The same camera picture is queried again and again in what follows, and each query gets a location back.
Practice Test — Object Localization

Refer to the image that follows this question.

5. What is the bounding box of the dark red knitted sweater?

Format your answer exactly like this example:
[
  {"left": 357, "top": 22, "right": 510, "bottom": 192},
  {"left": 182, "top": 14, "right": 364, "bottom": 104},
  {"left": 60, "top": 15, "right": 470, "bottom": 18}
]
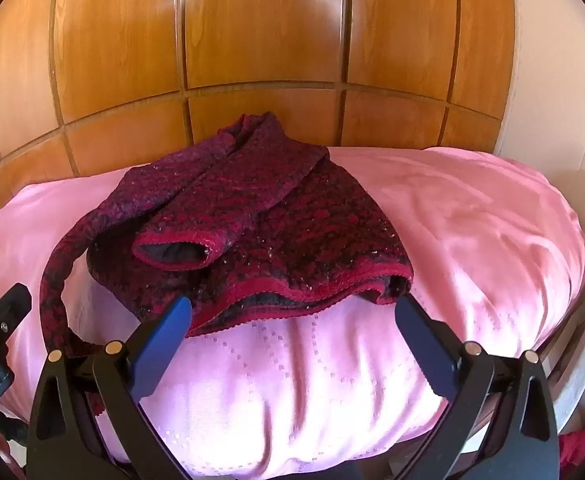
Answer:
[{"left": 40, "top": 112, "right": 416, "bottom": 418}]

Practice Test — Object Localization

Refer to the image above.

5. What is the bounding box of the red cloth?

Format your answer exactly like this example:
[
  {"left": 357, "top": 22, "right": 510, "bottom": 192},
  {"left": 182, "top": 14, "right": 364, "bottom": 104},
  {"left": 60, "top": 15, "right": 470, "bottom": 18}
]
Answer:
[{"left": 557, "top": 420, "right": 585, "bottom": 467}]

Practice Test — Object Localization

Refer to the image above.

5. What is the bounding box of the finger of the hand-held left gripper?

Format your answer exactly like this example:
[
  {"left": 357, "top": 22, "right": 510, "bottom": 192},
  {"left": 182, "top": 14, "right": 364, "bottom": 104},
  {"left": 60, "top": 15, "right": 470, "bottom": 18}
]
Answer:
[{"left": 0, "top": 282, "right": 32, "bottom": 350}]

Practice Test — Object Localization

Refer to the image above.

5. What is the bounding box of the wooden wardrobe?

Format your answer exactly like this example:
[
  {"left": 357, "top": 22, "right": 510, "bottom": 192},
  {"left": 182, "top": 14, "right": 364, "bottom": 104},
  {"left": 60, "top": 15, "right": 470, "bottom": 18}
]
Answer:
[{"left": 0, "top": 0, "right": 519, "bottom": 235}]

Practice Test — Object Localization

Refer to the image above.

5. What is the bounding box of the pink bed blanket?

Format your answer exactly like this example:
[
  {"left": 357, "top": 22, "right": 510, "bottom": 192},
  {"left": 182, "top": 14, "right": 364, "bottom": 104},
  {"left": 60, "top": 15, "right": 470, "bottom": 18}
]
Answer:
[{"left": 0, "top": 147, "right": 585, "bottom": 480}]

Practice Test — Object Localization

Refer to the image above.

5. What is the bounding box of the wooden bed frame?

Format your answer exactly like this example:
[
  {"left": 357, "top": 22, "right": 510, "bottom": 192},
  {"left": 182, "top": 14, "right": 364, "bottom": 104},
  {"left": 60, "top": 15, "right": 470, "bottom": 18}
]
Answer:
[{"left": 537, "top": 287, "right": 585, "bottom": 436}]

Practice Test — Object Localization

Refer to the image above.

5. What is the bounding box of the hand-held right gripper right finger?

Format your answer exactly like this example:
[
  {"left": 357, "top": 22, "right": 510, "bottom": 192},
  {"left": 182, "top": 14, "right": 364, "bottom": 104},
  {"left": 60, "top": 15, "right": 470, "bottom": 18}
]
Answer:
[{"left": 382, "top": 293, "right": 559, "bottom": 480}]

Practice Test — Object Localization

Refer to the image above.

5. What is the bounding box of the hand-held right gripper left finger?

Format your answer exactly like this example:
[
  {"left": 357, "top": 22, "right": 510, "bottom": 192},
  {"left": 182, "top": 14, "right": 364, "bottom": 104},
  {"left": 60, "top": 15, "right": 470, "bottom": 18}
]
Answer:
[{"left": 26, "top": 295, "right": 194, "bottom": 480}]

